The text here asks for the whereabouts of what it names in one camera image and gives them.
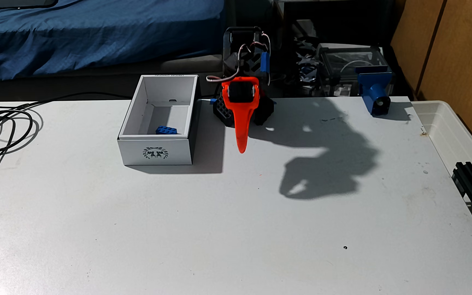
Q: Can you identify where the clear plastic enclosure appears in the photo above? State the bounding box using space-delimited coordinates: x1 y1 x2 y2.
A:
316 43 390 98

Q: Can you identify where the blue bed sheet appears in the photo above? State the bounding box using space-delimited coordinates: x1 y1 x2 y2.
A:
0 0 225 82

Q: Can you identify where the white cardboard box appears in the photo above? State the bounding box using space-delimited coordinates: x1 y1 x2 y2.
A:
117 75 200 166

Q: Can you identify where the wooden cabinet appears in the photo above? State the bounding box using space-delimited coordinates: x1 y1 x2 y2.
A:
390 0 472 164

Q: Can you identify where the blue printed mount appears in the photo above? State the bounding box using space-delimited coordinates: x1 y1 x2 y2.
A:
356 66 393 117

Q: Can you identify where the white servo cable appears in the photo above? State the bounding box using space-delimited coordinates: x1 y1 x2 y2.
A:
206 33 272 87

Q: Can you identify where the black tablet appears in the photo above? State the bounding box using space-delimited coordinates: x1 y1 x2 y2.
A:
0 0 60 11

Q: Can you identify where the white plastic bin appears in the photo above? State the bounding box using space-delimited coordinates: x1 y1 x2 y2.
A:
411 100 472 173

